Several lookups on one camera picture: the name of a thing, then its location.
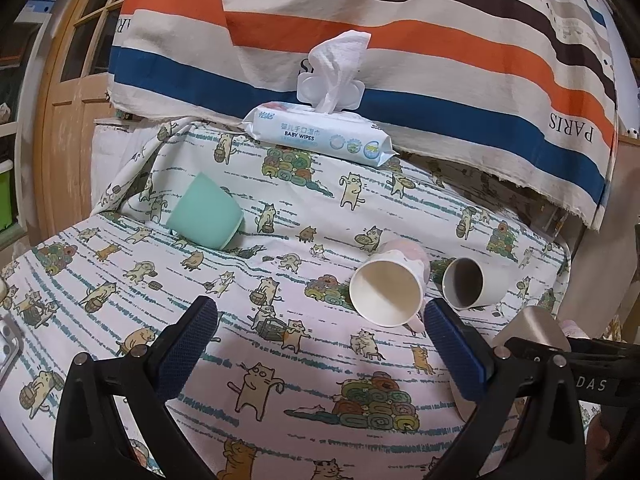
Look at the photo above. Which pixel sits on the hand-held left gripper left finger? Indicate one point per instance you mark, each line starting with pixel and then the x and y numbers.
pixel 182 350

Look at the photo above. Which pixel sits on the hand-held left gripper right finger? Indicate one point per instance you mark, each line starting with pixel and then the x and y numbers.
pixel 457 355

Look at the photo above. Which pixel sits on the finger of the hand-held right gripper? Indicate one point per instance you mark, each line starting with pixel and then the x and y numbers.
pixel 532 346

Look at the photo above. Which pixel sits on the pink and white paper cup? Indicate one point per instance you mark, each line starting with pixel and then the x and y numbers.
pixel 386 291

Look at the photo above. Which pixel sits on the white cup with dark inside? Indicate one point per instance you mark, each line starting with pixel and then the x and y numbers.
pixel 496 285

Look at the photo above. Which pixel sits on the mint green plastic cup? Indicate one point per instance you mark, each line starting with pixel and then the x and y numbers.
pixel 205 210

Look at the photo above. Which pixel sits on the person's right hand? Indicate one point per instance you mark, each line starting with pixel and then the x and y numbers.
pixel 599 435

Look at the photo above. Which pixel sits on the silver metal object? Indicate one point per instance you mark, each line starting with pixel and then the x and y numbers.
pixel 532 327

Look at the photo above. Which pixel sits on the cat print bed sheet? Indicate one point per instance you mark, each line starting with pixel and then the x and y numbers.
pixel 300 360

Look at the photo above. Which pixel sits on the grey device with buttons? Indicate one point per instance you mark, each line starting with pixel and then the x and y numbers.
pixel 7 347

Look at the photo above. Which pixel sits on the wooden door with glass panes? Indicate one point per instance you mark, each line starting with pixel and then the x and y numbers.
pixel 65 160

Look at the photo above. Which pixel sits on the green plastic bin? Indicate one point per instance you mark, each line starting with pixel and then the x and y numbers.
pixel 6 195

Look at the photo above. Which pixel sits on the pack of wet wipes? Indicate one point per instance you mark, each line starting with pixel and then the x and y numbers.
pixel 312 136

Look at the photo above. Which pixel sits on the striped cloth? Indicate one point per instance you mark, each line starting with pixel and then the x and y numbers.
pixel 450 60

